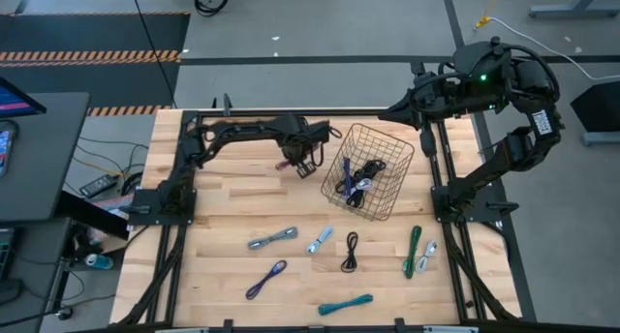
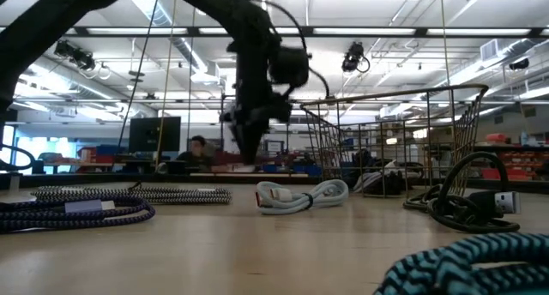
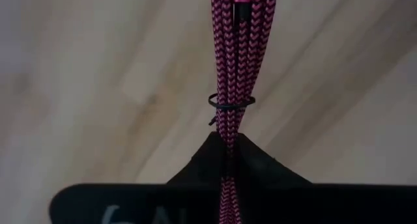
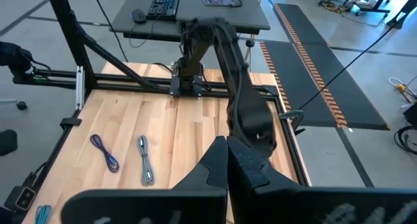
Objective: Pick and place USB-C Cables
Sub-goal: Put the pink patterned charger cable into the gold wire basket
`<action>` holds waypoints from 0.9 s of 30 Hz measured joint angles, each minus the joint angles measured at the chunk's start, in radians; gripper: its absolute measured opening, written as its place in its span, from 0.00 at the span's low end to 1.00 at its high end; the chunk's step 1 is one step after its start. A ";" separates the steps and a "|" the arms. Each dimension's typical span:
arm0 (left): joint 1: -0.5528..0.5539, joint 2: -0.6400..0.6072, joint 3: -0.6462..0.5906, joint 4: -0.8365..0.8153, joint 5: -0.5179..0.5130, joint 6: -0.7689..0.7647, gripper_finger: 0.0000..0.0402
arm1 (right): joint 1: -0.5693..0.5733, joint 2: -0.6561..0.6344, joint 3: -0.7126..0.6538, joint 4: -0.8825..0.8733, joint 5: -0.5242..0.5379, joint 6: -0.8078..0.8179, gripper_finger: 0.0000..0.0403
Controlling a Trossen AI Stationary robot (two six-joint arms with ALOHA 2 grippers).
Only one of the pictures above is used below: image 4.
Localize black floor box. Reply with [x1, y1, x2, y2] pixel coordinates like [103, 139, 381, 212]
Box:
[402, 102, 417, 127]

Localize long thin black cable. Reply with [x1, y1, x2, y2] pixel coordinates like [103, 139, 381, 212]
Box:
[296, 7, 417, 111]

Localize black angled stand leg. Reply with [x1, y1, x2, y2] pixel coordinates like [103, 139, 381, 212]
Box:
[386, 0, 417, 30]

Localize grey metal clamp handle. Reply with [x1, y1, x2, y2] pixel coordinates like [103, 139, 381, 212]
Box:
[279, 109, 306, 136]

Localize black computer mouse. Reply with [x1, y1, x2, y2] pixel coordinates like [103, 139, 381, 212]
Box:
[130, 8, 148, 24]

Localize grey braided USB cable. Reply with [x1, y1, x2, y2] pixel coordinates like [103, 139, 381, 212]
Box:
[136, 135, 155, 187]

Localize black hazard-striped floor mat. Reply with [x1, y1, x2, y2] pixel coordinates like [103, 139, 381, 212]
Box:
[259, 3, 391, 131]

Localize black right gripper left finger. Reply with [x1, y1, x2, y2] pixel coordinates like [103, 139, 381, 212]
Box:
[172, 135, 229, 190]

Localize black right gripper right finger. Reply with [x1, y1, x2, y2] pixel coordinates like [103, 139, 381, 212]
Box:
[227, 136, 309, 224]

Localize teal braided USB cable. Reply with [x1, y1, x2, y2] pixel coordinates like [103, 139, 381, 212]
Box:
[35, 204, 53, 224]

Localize black wrapped object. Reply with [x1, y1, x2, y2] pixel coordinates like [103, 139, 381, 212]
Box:
[0, 41, 35, 85]

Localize grey metal table base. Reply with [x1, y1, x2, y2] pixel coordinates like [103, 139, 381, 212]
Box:
[356, 0, 392, 16]

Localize white floor cable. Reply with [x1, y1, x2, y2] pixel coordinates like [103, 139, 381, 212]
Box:
[387, 76, 417, 104]

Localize white light bar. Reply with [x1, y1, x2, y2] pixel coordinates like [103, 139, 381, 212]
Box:
[75, 65, 85, 111]

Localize small black camera box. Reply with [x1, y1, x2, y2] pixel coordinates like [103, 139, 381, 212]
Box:
[12, 184, 37, 213]

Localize black coiled floor cable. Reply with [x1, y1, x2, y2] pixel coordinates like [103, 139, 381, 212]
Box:
[393, 125, 417, 156]

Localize dark grey desk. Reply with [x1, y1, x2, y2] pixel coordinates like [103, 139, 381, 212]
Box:
[110, 0, 271, 36]

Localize purple braided USB cable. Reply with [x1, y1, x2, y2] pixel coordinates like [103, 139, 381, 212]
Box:
[89, 133, 120, 174]

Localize black keyboard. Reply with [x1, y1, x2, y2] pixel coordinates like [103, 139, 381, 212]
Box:
[146, 0, 182, 21]

